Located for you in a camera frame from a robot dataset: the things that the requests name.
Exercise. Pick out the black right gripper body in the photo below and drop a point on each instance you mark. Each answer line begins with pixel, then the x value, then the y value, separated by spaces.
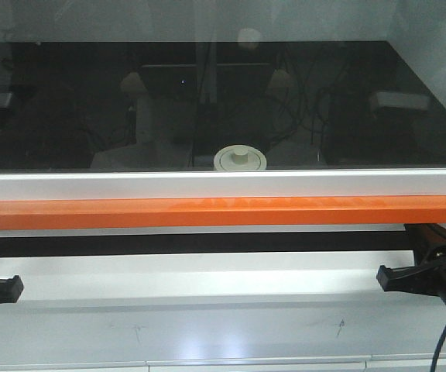
pixel 428 274

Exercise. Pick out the glass jar with white lid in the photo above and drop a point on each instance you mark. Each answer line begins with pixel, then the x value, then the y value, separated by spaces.
pixel 239 157

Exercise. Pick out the orange sash handle bar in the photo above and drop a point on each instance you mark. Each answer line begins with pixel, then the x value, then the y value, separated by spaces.
pixel 160 212

